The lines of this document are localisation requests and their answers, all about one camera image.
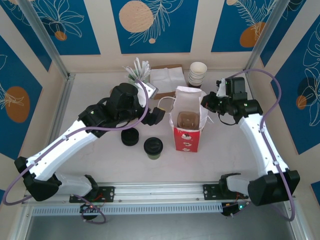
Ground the brown pulp cup carrier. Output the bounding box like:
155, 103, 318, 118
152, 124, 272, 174
176, 111, 198, 130

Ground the black plastic cup lid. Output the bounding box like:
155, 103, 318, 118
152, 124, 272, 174
143, 136, 164, 155

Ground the red printed paper bag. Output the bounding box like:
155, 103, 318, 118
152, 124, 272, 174
157, 86, 215, 153

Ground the brown napkin tray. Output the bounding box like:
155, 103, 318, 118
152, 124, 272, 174
149, 63, 188, 100

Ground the green straw holder cup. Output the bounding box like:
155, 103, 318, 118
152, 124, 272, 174
126, 73, 151, 85

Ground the stack of white paper cups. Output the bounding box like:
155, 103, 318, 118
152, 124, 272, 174
187, 61, 208, 89

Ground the stack of black cup lids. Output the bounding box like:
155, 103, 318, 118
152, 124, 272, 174
120, 128, 140, 147

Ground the right control circuit board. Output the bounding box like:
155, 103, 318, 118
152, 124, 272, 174
221, 202, 247, 218

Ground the control circuit board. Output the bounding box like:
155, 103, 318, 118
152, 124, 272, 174
221, 202, 247, 218
79, 203, 101, 215

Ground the left control circuit board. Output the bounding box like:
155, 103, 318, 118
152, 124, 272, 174
79, 203, 101, 215

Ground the aluminium right side rail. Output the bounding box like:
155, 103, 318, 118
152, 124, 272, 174
244, 70, 288, 176

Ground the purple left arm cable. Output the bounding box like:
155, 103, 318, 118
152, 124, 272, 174
3, 79, 151, 225

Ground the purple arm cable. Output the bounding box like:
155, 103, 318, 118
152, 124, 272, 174
224, 68, 297, 222
3, 79, 151, 225

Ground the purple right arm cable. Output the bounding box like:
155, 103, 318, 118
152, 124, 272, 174
224, 68, 297, 222

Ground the aluminium left side rail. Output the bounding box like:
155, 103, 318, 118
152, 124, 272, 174
46, 73, 76, 142

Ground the aluminium right frame post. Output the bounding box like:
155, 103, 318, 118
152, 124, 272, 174
243, 0, 285, 75

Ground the aluminium frame post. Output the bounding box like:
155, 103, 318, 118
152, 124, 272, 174
17, 0, 70, 79
243, 0, 285, 75

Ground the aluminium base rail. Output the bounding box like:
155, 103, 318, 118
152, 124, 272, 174
22, 181, 296, 205

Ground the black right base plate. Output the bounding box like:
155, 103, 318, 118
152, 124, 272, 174
202, 183, 248, 201

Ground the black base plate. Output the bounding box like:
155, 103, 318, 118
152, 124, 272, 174
69, 186, 116, 203
202, 183, 248, 201

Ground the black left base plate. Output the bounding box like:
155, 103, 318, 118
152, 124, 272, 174
69, 186, 116, 203

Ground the slotted grey cable duct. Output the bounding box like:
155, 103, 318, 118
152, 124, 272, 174
31, 203, 225, 217

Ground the aluminium left frame post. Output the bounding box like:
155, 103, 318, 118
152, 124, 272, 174
17, 0, 70, 79

